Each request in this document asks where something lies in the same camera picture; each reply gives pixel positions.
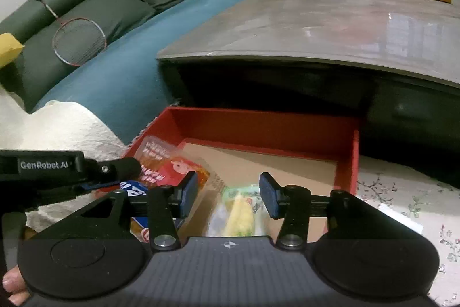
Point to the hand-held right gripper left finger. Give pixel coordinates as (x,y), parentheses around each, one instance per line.
(190,195)

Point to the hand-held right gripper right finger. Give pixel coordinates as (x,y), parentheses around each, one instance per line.
(268,197)

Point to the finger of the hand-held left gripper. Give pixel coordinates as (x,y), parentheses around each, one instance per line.
(118,168)
(100,186)

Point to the blue white snack packet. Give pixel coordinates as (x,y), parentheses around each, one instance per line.
(134,187)

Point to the green white snack packet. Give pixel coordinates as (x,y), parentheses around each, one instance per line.
(239,217)

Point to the red pig print snack packet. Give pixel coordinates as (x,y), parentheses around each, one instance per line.
(161,166)

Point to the red cardboard box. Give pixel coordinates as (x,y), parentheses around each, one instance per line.
(251,130)

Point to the person's left hand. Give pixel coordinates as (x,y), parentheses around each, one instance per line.
(14,280)

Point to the white fluffy cushion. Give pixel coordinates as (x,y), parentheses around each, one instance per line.
(54,127)

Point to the teal sofa cover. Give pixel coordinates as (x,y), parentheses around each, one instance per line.
(136,69)

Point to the yellow pillow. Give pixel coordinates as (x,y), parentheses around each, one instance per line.
(9,50)

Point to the red badminton racket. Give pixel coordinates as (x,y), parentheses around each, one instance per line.
(79,41)

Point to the grey coffee table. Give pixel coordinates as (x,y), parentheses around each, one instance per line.
(323,23)

